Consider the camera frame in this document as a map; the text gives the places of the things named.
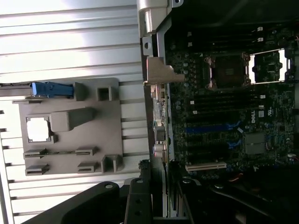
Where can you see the silver hard disk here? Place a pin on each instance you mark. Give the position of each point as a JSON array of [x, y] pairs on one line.
[[14, 89]]

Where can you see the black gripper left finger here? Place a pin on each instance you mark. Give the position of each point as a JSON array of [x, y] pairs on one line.
[[137, 205]]

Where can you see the grey parts rack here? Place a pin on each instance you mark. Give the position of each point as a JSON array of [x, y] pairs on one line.
[[93, 140]]

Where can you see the white expansion slot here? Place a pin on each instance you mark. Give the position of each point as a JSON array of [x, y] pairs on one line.
[[205, 166]]

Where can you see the grey chipset heatsink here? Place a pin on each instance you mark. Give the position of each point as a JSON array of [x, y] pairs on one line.
[[255, 143]]

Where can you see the green motherboard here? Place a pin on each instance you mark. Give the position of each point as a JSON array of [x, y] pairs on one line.
[[280, 100]]

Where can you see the metal socket cover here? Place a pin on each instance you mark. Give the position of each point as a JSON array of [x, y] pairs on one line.
[[268, 66]]

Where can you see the CPU socket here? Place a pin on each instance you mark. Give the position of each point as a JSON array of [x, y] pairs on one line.
[[227, 70]]

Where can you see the silver CPU chip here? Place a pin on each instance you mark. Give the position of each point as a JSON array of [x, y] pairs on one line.
[[38, 129]]

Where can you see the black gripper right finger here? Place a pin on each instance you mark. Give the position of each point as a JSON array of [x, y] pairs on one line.
[[194, 205]]

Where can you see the open grey PC case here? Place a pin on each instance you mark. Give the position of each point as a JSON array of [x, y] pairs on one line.
[[160, 44]]

